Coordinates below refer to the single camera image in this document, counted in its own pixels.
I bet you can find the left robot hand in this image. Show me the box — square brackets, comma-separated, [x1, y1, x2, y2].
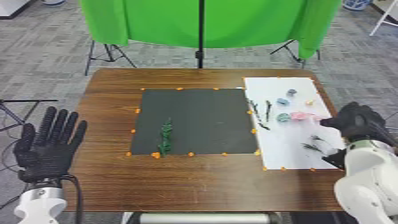
[12, 106, 88, 184]

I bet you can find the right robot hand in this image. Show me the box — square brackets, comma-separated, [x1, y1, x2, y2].
[317, 101, 398, 148]

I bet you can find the pink flower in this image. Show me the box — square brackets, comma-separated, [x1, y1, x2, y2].
[289, 111, 328, 123]

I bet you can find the teal flower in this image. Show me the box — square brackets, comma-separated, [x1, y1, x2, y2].
[275, 112, 292, 123]

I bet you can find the white sheet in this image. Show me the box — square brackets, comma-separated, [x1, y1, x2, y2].
[241, 76, 347, 172]

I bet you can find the black folding stand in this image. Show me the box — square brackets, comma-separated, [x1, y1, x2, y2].
[0, 98, 60, 133]

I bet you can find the black tripod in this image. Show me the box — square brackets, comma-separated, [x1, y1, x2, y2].
[267, 38, 321, 70]
[81, 39, 138, 77]

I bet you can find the dark mat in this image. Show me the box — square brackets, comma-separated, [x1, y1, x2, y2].
[129, 88, 260, 156]

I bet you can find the white easel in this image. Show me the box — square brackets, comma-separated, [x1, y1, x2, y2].
[367, 0, 398, 37]

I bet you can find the pale grey bar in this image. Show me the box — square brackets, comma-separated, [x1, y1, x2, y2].
[120, 212, 283, 224]

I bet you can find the black stand pole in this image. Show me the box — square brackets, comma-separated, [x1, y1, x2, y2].
[195, 0, 205, 70]

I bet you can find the black cable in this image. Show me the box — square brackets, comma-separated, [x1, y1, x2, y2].
[58, 174, 84, 224]

